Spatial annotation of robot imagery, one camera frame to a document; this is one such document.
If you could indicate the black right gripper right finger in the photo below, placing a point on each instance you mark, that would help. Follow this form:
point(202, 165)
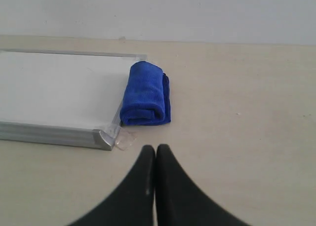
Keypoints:
point(180, 202)

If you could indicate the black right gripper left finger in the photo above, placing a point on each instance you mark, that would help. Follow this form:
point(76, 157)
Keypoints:
point(131, 202)

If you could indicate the blue microfibre cloth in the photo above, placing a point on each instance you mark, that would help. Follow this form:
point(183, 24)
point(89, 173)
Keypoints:
point(146, 100)

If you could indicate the clear tape front right corner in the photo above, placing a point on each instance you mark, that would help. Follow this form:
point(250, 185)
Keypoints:
point(118, 137)

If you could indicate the white board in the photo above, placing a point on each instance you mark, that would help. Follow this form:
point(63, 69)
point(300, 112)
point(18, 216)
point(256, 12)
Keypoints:
point(63, 97)

